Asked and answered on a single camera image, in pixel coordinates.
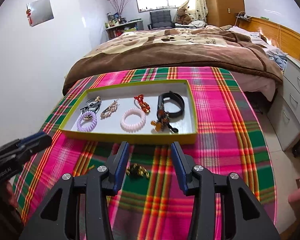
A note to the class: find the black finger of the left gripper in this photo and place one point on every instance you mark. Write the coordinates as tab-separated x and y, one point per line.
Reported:
33	144

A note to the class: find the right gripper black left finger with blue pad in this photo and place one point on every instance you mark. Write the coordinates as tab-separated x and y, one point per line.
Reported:
57	217

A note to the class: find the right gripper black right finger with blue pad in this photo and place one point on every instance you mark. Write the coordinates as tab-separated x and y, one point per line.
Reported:
243	216

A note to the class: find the gold rhinestone hair clip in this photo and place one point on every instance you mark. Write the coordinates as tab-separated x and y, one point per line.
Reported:
109	110

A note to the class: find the black smart watch band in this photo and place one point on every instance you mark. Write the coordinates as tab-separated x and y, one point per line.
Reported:
170	104

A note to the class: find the red knotted cord charm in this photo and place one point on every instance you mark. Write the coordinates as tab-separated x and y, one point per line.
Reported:
143	105

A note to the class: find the person's left hand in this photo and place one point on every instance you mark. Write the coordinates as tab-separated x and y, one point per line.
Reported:
7	194

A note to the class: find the grey drawer cabinet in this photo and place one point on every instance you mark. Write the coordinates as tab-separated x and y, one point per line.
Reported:
284	114

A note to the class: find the yellow green shallow box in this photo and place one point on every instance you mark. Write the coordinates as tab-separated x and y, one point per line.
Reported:
129	123

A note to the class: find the white desk with clutter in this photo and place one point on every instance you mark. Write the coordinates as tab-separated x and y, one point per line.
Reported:
118	29

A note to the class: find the brown fleece blanket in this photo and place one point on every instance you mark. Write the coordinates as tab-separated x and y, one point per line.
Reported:
177	47

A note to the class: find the wooden headboard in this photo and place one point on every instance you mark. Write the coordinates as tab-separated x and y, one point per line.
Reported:
280	36

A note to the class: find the dark grey chair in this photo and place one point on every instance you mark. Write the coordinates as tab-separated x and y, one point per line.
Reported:
160	19

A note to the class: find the brown teddy bear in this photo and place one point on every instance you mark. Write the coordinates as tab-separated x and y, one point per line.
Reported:
182	17

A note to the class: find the wooden wardrobe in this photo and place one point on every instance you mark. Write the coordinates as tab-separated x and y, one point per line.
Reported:
223	12

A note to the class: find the grey wall panel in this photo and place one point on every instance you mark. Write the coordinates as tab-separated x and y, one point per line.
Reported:
39	12

